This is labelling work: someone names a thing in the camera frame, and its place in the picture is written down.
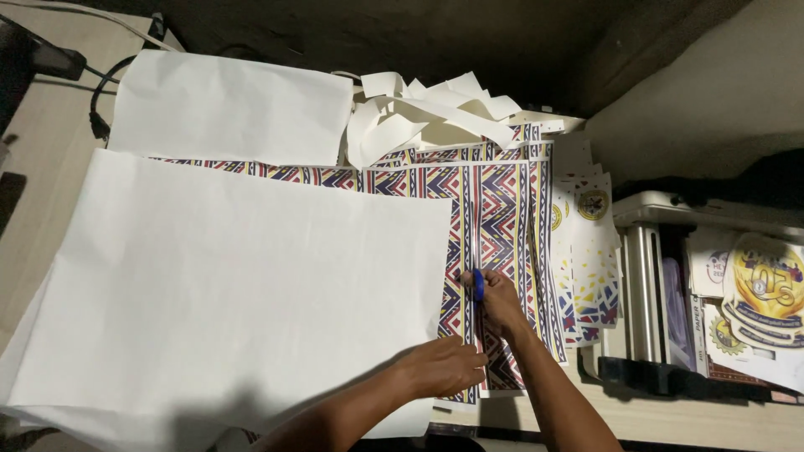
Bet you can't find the white cable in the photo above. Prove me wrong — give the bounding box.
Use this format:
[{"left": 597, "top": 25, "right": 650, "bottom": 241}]
[{"left": 0, "top": 0, "right": 180, "bottom": 53}]

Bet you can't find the stack of patterned printed sheets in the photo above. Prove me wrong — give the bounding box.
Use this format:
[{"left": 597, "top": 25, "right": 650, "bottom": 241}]
[{"left": 374, "top": 122, "right": 555, "bottom": 169}]

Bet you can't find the stack of emblem printed sheets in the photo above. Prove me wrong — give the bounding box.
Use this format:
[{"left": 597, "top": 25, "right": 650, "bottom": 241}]
[{"left": 549, "top": 135, "right": 624, "bottom": 348}]

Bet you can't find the black power adapter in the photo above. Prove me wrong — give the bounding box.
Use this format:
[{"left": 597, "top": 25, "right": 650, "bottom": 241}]
[{"left": 0, "top": 15, "right": 89, "bottom": 83}]

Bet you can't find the heap of white paper strips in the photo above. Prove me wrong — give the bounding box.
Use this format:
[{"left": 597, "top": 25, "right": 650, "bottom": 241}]
[{"left": 339, "top": 70, "right": 566, "bottom": 169}]

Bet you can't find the yellow trophy printed cutout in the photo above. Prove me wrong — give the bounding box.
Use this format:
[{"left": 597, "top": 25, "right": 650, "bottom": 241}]
[{"left": 720, "top": 232, "right": 804, "bottom": 350}]

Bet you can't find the patterned sheet under white paper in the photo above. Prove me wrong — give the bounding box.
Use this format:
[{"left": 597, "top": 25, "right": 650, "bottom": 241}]
[{"left": 147, "top": 157, "right": 364, "bottom": 192}]

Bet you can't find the round badge white cutout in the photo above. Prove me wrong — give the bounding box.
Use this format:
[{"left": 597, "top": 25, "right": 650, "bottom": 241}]
[{"left": 686, "top": 227, "right": 741, "bottom": 300}]

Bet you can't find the zigzag patterned printed sheet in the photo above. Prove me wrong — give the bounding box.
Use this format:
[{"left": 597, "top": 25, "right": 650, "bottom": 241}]
[{"left": 363, "top": 161, "right": 570, "bottom": 404}]

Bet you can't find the large white paper sheet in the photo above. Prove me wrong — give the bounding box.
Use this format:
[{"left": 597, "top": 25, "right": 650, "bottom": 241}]
[{"left": 0, "top": 148, "right": 454, "bottom": 452}]

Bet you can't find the black cable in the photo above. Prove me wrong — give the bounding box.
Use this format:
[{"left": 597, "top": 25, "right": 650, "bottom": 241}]
[{"left": 88, "top": 55, "right": 138, "bottom": 143}]

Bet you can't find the gear emblem printed cutout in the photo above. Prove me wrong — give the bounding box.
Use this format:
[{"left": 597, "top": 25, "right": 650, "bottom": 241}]
[{"left": 702, "top": 303, "right": 804, "bottom": 394}]

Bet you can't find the silver and black laminating machine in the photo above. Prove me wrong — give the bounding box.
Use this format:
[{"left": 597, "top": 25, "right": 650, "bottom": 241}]
[{"left": 595, "top": 191, "right": 804, "bottom": 404}]

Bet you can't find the person's right hand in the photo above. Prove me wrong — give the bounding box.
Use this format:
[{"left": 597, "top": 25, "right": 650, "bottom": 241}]
[{"left": 460, "top": 269, "right": 535, "bottom": 340}]

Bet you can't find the small white paper sheet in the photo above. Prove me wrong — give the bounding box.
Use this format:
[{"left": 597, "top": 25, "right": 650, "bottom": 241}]
[{"left": 107, "top": 49, "right": 354, "bottom": 168}]

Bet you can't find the person's left hand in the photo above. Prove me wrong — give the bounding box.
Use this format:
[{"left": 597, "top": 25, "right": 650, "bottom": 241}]
[{"left": 396, "top": 334, "right": 490, "bottom": 401}]

